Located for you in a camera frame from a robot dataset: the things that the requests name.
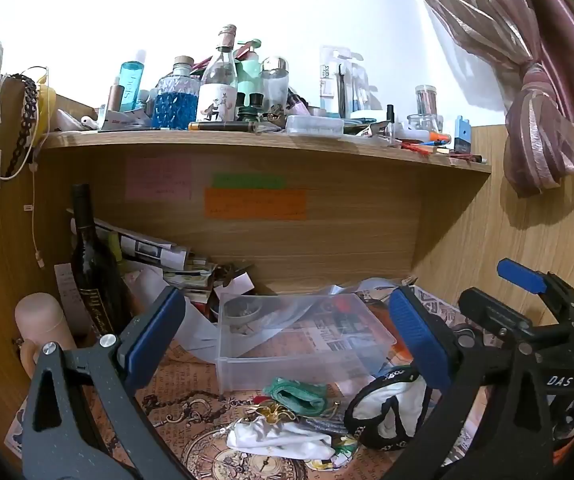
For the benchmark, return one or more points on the yellow plastic thing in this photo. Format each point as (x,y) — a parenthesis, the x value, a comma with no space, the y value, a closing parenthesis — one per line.
(47,107)

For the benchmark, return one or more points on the small blue box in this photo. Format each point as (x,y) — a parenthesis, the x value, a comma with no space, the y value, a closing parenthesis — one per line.
(463,135)

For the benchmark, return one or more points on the black trimmed white underwear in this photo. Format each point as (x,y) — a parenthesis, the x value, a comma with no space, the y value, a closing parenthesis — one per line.
(384,410)

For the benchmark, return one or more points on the clear plastic box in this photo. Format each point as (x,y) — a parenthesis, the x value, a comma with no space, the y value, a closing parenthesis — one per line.
(307,355)

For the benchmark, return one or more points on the mint green pump bottle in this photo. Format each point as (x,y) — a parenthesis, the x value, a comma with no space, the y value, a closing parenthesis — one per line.
(250,72)

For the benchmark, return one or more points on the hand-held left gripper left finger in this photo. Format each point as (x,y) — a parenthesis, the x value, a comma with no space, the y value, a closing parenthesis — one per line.
(153,339)

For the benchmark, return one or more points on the pink striped curtain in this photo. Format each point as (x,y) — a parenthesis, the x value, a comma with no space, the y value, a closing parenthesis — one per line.
(532,60)

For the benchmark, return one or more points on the light blue bottle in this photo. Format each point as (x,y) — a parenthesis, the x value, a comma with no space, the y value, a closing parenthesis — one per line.
(130,85)

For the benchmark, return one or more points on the toothbrush pack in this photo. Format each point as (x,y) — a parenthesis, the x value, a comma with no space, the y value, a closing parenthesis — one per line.
(339,85)

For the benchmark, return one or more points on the clock print table mat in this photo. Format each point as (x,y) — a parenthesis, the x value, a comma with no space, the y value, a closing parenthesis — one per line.
(202,440)

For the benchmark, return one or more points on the orange marker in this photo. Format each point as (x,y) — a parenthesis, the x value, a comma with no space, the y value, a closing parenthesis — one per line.
(440,137)

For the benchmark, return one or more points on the small bowl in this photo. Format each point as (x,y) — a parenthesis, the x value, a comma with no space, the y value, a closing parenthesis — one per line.
(243,310)

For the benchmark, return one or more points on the green sticky note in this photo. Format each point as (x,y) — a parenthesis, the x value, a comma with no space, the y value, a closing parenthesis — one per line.
(248,181)

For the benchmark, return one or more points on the clear plastic film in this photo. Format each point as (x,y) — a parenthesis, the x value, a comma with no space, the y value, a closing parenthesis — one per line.
(287,317)

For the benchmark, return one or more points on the green cloth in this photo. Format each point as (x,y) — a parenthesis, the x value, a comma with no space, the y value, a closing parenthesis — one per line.
(297,394)

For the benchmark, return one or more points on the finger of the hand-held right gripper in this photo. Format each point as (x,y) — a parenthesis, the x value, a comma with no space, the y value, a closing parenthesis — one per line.
(492,310)
(522,275)

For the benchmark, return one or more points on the wooden shelf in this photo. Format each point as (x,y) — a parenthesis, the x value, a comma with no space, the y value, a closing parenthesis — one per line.
(267,147)

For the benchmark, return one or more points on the black lace band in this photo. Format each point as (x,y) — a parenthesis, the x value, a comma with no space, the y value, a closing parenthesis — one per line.
(28,110)

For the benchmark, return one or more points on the gold ornament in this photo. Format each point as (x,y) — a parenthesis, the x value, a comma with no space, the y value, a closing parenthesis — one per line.
(272,414)

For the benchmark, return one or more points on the glass bottle with blue liquid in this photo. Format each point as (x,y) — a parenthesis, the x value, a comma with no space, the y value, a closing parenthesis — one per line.
(175,105)

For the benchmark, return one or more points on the dark wine bottle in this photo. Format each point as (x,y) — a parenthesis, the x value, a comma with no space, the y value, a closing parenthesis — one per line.
(94,280)

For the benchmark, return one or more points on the low glass jar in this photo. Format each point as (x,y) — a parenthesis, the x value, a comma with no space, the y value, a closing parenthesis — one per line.
(423,123)

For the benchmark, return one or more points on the pink sticky note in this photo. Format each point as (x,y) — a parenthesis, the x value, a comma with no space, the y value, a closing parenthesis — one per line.
(158,178)

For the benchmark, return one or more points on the dark pen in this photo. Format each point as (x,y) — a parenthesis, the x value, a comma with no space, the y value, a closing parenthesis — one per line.
(222,126)

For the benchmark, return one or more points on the clear bottle with white label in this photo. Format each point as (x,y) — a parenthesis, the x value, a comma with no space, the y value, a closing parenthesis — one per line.
(219,90)

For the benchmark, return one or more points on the clear rectangular case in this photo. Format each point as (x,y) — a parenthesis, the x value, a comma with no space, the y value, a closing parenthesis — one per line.
(315,125)

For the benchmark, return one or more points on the stack of papers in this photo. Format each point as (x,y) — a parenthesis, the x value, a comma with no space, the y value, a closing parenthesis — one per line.
(152,250)

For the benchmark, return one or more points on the clear jar with silver cap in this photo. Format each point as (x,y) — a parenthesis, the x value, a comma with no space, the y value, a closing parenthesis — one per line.
(274,85)

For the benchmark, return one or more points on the orange sticky note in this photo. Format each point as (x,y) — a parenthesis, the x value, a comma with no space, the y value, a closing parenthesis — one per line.
(255,203)

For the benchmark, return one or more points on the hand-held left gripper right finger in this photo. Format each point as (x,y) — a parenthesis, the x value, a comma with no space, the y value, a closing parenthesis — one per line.
(419,340)

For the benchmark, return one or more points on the clear jar with sticks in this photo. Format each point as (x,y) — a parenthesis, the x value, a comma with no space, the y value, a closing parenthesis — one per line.
(426,101)

